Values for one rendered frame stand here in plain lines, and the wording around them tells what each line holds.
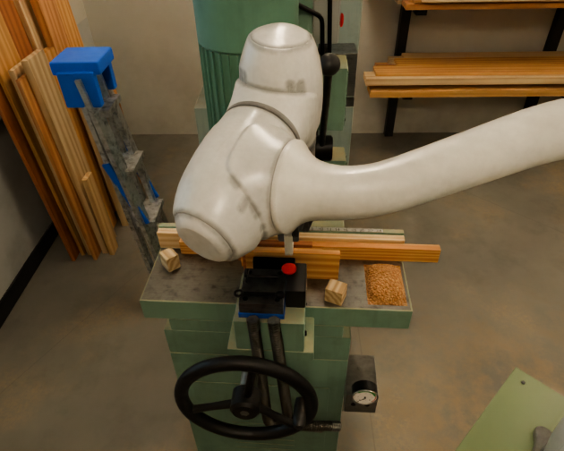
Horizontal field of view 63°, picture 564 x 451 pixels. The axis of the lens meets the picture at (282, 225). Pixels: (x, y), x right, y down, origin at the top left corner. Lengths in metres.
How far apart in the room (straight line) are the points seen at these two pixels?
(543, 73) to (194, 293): 2.69
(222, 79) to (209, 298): 0.48
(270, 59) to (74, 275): 2.17
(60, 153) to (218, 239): 1.93
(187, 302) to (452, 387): 1.30
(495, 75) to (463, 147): 2.70
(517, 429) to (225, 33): 0.99
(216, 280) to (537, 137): 0.76
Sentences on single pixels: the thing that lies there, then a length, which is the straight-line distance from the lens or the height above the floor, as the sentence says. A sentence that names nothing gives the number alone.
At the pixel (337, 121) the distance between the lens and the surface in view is 1.11.
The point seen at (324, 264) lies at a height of 0.95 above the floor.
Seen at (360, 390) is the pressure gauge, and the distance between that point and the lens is 1.15.
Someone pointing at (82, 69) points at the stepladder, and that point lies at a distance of 1.68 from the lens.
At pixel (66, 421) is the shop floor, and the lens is 2.06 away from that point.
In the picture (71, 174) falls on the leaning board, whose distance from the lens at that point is 2.39.
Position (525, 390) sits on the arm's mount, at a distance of 1.26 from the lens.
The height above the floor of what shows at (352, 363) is 0.62.
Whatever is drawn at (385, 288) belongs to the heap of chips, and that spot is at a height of 0.92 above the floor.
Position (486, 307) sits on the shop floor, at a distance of 2.38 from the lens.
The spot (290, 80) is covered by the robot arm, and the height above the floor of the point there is 1.46.
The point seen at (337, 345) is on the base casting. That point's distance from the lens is 1.11.
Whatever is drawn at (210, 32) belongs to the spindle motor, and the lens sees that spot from 0.80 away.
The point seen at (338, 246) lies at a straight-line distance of 1.09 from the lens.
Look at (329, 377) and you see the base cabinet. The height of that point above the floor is 0.64.
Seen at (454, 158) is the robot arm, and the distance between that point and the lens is 0.47.
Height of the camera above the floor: 1.66
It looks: 39 degrees down
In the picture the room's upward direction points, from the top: 1 degrees counter-clockwise
